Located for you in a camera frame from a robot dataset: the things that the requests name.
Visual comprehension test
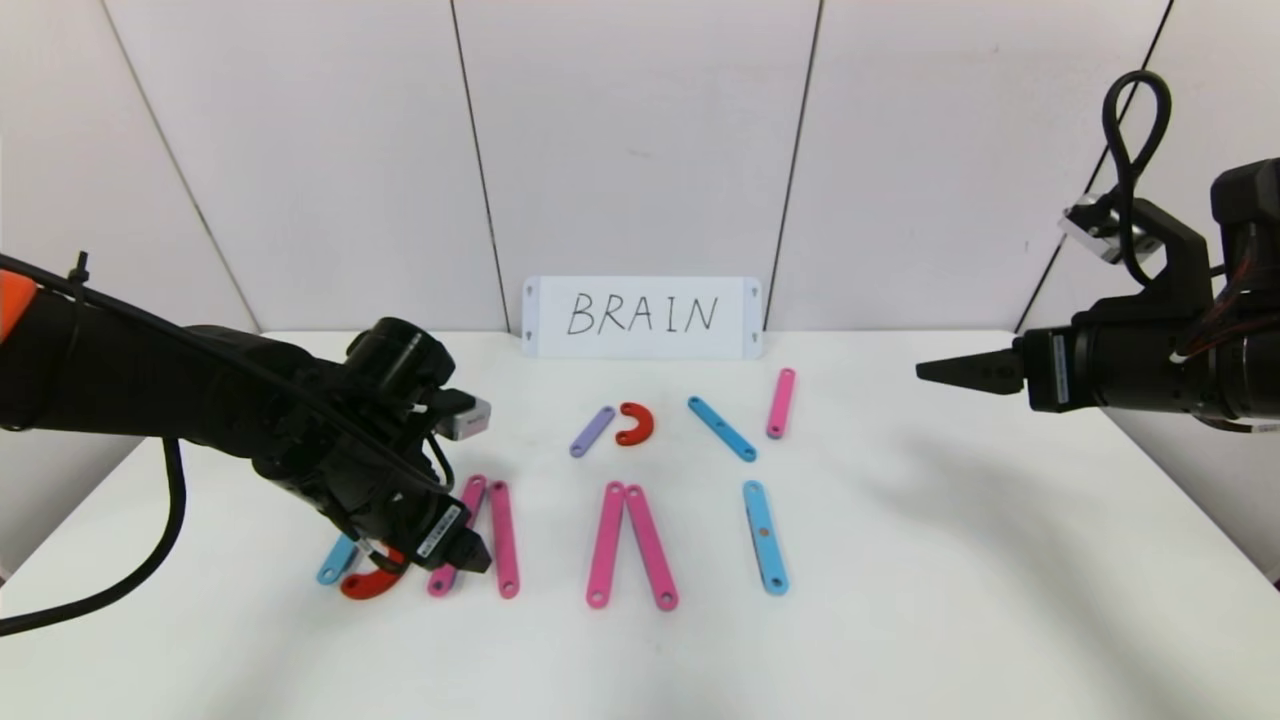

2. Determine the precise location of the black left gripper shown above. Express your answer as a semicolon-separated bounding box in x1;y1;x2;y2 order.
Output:
324;440;493;574

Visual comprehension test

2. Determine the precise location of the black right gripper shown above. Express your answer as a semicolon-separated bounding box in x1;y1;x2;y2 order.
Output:
914;317;1195;416

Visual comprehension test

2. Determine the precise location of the pink bar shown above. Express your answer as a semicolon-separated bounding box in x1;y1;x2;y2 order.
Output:
489;480;522;600
428;474;489;598
586;481;627;609
625;484;680;611
765;367;797;441

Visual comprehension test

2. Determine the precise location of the small red curved piece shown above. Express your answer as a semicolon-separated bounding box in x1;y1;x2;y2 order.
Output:
614;402;656;447

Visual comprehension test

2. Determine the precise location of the white BRAIN word card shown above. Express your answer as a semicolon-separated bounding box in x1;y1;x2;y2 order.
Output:
522;276;764;361

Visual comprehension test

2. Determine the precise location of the large red curved piece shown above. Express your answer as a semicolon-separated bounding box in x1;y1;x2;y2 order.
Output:
340;545;409;601

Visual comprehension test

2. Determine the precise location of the light blue flat bar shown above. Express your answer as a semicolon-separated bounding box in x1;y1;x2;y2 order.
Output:
316;533;361;587
742;480;790;597
686;396;758;464

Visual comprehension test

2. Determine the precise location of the short purple flat bar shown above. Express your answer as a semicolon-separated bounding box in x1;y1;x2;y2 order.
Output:
569;405;618;460

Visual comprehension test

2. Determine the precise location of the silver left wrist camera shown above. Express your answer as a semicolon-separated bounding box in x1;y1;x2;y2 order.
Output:
436;393;493;442

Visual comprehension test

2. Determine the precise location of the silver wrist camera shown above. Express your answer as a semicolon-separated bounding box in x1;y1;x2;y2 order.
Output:
1058;192;1163;267
436;393;493;442

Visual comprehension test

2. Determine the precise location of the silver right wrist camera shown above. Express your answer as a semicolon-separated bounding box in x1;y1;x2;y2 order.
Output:
1058;192;1163;267

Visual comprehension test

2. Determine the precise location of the black right camera bracket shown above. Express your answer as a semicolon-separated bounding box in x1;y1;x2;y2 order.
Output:
1125;198;1216;326

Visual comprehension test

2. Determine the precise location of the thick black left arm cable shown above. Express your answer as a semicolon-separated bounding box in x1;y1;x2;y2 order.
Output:
0;438;189;637

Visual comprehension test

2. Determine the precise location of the looped black right arm cable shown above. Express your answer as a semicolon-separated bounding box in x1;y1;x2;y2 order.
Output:
1102;70;1173;291

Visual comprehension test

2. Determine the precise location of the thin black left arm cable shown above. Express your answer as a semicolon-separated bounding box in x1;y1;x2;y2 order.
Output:
0;250;446;496

